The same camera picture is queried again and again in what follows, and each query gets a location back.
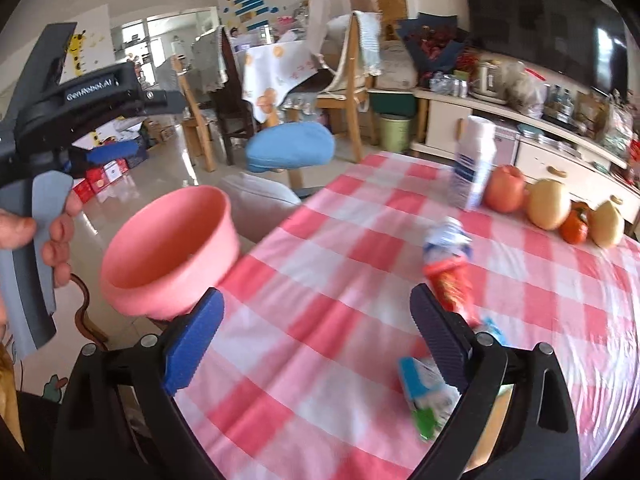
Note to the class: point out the giraffe wall sticker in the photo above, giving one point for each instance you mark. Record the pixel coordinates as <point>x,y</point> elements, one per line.
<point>75,47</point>

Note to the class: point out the clear plastic food bag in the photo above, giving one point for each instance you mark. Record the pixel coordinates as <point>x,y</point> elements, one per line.
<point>525,90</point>

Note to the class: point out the person's left hand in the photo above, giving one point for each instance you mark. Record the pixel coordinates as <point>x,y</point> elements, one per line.
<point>60,240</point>

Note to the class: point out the light wooden chair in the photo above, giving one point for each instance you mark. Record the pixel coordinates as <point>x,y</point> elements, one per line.
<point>356,110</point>

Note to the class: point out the brown cardboard box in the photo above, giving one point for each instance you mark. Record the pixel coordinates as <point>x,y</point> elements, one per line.
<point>492,425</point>

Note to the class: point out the pink checked tablecloth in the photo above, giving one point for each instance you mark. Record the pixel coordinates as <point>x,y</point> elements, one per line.
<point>310,360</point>

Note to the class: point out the black television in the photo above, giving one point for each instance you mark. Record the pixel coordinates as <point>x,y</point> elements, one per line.
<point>540,20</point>

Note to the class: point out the orange persimmon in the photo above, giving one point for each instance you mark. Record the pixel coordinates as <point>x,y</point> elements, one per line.
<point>575,225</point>

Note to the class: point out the pale blue towel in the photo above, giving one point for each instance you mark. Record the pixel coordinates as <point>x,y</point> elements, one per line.
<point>367,45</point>

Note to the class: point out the blue cushioned stool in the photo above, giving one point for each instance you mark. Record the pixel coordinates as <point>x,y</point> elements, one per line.
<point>290,147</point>

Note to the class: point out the electric kettle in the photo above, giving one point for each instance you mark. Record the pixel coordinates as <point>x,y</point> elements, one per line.
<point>487,81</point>

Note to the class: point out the grey lace cloth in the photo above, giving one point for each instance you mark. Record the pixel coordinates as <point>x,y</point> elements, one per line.
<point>207,65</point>

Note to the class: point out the white cloth bag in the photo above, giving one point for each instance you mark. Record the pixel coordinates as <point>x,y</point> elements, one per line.
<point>316,30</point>

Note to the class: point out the white blue green milk carton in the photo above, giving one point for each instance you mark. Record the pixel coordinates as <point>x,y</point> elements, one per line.
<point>425,395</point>

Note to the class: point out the white printed sack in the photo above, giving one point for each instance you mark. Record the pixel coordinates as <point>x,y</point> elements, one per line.
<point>395,67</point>

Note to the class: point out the pink plastic bowl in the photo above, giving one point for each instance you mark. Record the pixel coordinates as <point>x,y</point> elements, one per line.
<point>165,250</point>

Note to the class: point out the white floral tablecloth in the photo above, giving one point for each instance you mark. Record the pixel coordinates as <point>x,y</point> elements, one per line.
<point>265,80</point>

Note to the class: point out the white cushion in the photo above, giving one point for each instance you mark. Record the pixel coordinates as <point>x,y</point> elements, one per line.
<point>255,195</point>

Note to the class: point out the yellow pear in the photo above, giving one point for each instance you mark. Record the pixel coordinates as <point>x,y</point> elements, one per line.
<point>607,225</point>
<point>549,205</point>

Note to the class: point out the red apple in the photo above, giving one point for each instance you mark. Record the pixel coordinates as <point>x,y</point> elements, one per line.
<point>504,190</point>

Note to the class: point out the dark wooden chair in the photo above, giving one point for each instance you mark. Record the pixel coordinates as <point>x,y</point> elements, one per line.
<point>232,110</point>

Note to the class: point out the red snack packet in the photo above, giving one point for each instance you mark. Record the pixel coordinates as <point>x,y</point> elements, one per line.
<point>450,285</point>

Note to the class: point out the red gift boxes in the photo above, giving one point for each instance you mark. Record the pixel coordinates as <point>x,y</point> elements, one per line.
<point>95,180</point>

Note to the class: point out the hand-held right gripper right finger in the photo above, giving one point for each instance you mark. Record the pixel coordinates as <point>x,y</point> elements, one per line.
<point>440,337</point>

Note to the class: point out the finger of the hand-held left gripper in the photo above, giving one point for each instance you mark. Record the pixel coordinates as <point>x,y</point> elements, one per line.
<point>112,152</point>
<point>165,101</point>

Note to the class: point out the dark blue flower bouquet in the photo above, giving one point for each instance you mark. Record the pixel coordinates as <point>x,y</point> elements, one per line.
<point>432,42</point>

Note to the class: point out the white television cabinet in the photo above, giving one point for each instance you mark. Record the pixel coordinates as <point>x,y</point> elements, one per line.
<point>440,115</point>

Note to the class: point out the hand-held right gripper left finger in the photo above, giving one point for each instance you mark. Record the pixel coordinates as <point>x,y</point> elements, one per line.
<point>192,342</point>

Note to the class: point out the green waste bin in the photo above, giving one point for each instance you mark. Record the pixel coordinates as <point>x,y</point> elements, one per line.
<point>394,132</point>

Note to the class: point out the white plastic bottle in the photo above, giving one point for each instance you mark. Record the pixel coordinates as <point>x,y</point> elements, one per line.
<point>472,165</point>
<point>447,237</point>

